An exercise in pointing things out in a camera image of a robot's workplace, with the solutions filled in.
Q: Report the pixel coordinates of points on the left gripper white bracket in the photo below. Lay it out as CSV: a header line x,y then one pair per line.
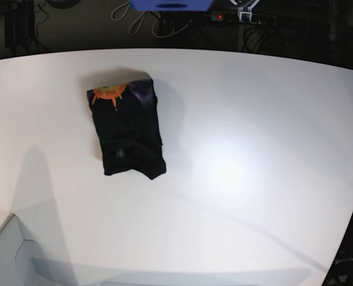
x,y
244,9

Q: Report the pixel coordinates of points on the black t-shirt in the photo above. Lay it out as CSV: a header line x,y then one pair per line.
x,y
126,122

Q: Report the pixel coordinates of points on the black power strip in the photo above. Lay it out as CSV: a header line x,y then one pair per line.
x,y
231,17

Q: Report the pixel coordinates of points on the blue box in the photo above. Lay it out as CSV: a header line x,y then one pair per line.
x,y
171,5

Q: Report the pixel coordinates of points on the black device on floor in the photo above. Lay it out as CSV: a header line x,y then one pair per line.
x,y
19,23

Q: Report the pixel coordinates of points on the white tray corner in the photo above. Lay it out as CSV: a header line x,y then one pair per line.
x,y
22,261

